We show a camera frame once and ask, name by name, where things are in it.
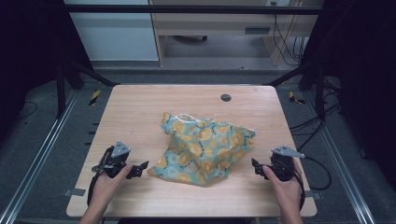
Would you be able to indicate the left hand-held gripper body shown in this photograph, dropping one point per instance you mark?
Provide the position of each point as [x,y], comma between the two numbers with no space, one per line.
[115,160]

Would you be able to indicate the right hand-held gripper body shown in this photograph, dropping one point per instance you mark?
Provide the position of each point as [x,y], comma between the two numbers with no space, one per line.
[281,168]

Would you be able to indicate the teal cloth with orange print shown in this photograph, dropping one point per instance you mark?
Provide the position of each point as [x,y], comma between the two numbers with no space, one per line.
[202,149]

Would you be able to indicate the person's right hand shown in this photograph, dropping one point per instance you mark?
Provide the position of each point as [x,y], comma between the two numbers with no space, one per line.
[288,193]

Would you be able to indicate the person's left hand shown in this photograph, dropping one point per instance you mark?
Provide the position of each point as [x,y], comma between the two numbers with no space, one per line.
[104,189]

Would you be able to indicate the grey tape strip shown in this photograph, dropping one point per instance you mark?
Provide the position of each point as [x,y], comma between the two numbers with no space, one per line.
[74,192]
[313,195]

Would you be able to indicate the yellow black striped tape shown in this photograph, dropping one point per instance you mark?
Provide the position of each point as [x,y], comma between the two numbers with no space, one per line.
[94,97]
[294,98]

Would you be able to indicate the black curtain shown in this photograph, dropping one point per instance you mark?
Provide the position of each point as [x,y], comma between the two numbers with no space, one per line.
[364,77]
[28,46]

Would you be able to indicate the white cabinet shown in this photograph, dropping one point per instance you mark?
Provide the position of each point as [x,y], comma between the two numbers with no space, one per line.
[118,37]

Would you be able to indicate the light wooden desk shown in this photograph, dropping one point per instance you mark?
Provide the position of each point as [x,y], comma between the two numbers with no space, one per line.
[218,23]

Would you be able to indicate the aluminium floor rail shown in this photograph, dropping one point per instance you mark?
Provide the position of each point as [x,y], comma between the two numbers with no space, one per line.
[342,168]
[37,158]

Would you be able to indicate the black frame strut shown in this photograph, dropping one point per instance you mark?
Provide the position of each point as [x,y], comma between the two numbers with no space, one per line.
[60,93]
[320,93]

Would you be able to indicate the black horizontal frame bar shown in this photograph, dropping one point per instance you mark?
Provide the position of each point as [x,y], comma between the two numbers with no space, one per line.
[186,10]

